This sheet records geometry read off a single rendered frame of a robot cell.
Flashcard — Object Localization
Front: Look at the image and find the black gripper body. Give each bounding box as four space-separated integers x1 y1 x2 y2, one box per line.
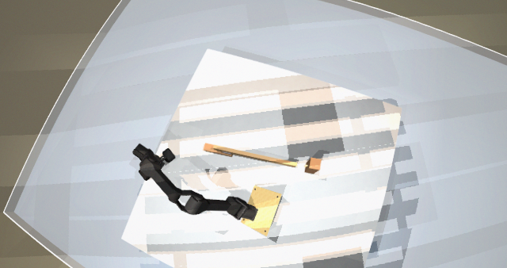
139 148 176 181

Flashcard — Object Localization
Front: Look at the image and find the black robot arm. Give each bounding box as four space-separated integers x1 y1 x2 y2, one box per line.
133 144 258 221

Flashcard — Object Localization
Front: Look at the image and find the long brown wooden beam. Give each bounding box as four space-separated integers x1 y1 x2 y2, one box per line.
214 145 297 167

